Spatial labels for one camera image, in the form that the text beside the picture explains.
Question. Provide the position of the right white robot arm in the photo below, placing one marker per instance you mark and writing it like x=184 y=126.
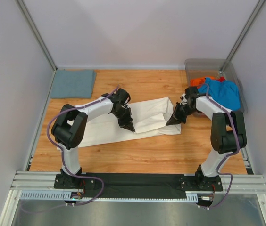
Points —
x=228 y=133

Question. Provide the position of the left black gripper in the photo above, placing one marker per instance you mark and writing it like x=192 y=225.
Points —
x=127 y=123

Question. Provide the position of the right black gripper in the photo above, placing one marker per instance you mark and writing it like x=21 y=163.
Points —
x=175 y=118

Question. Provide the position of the aluminium frame rail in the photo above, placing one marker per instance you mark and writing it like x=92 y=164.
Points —
x=25 y=180

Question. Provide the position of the orange t shirt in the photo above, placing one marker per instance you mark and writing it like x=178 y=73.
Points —
x=199 y=81

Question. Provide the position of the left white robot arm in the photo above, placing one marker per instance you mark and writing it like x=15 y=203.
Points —
x=69 y=127

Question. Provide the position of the corner aluminium post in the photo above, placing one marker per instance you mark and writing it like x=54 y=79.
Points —
x=245 y=30
x=29 y=19

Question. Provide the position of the folded grey-blue t shirt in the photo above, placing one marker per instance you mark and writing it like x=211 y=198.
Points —
x=73 y=84

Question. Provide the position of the blue t shirt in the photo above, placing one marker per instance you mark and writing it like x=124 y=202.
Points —
x=225 y=92

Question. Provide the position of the slotted cable duct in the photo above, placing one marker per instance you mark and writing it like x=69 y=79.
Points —
x=68 y=196

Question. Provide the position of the red t shirt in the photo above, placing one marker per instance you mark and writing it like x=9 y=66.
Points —
x=222 y=78

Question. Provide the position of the right corner aluminium post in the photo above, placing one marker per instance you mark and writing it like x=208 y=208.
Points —
x=245 y=30

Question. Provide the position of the white t shirt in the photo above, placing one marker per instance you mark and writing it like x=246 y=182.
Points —
x=149 y=119

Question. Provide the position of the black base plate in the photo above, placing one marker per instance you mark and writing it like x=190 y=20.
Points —
x=138 y=186

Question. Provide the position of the left corner aluminium post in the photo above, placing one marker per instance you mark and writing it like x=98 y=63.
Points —
x=29 y=19

